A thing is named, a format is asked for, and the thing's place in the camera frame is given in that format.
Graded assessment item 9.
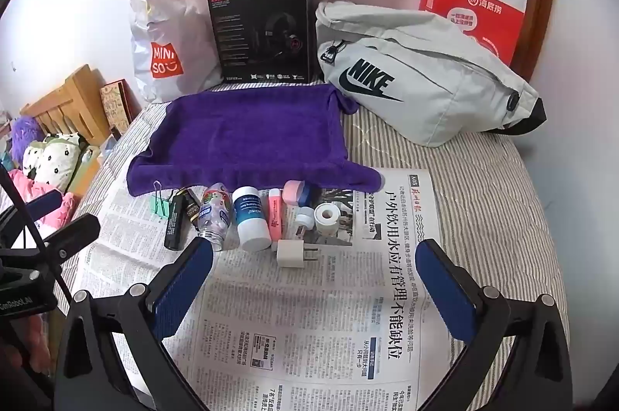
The white Miniso plastic bag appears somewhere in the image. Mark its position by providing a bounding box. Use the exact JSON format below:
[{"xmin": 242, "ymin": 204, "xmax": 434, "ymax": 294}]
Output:
[{"xmin": 129, "ymin": 0, "xmax": 222, "ymax": 103}]

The newspaper sheet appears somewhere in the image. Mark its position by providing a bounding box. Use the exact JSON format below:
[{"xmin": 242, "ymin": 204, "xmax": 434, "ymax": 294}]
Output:
[{"xmin": 71, "ymin": 167, "xmax": 453, "ymax": 411}]

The teal binder clip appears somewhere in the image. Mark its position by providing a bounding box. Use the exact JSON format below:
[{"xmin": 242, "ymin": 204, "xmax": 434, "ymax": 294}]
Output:
[{"xmin": 151, "ymin": 181, "xmax": 170, "ymax": 218}]

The black tube with script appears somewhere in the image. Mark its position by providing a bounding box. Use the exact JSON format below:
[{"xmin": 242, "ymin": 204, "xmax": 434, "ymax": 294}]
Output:
[{"xmin": 164, "ymin": 190, "xmax": 185, "ymax": 251}]

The purple towel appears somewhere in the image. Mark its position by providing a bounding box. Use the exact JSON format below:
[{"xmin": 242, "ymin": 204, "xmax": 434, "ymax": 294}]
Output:
[{"xmin": 127, "ymin": 84, "xmax": 381, "ymax": 196}]

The small white round jar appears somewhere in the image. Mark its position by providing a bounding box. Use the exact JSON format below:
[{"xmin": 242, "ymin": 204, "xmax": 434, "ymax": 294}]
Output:
[{"xmin": 293, "ymin": 207, "xmax": 315, "ymax": 239}]

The red paper shopping bag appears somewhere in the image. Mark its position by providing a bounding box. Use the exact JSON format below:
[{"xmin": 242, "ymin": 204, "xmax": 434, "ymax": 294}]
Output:
[{"xmin": 419, "ymin": 0, "xmax": 525, "ymax": 65}]

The black gold tube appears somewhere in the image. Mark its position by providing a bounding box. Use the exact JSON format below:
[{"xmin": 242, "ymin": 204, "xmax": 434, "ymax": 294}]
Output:
[{"xmin": 185, "ymin": 189, "xmax": 200, "ymax": 228}]

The pink highlighter pen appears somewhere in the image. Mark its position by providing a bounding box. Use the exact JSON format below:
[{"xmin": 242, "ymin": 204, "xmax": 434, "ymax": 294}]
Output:
[{"xmin": 268, "ymin": 188, "xmax": 282, "ymax": 242}]

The grey Nike waist bag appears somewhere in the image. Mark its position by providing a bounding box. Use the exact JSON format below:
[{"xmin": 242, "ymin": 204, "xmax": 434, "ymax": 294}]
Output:
[{"xmin": 315, "ymin": 0, "xmax": 547, "ymax": 147}]

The white USB charger plug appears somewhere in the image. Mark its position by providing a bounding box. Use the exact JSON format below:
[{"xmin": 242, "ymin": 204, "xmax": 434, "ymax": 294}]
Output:
[{"xmin": 276, "ymin": 239, "xmax": 319, "ymax": 269}]

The pink patterned cloth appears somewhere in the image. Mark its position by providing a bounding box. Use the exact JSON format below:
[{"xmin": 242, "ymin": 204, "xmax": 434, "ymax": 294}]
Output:
[{"xmin": 9, "ymin": 169, "xmax": 78, "ymax": 238}]

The small clear plastic bottle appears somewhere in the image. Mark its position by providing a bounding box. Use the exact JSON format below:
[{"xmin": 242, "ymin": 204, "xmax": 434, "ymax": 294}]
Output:
[{"xmin": 197, "ymin": 183, "xmax": 231, "ymax": 252}]

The white tape roll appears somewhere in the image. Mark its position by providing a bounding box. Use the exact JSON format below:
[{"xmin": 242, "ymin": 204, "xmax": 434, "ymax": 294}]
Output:
[{"xmin": 314, "ymin": 203, "xmax": 341, "ymax": 237}]

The pink and blue jar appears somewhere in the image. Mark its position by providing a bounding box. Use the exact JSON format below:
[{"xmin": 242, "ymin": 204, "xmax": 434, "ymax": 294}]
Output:
[{"xmin": 282, "ymin": 179, "xmax": 315, "ymax": 207}]

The blue white bottle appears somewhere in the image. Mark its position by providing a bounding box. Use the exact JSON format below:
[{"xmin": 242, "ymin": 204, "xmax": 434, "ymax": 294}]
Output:
[{"xmin": 232, "ymin": 186, "xmax": 272, "ymax": 252}]

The black headset box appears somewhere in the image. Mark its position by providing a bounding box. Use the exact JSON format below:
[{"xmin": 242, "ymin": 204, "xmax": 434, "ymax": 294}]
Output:
[{"xmin": 208, "ymin": 0, "xmax": 311, "ymax": 83}]

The purple plush toy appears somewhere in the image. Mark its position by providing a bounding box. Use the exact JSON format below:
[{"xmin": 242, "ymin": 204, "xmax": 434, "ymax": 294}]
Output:
[{"xmin": 12, "ymin": 116, "xmax": 45, "ymax": 165}]

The white dotted plush toy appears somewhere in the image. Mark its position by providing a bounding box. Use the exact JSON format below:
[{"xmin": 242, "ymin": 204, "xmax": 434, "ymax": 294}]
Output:
[{"xmin": 22, "ymin": 133, "xmax": 82, "ymax": 193}]

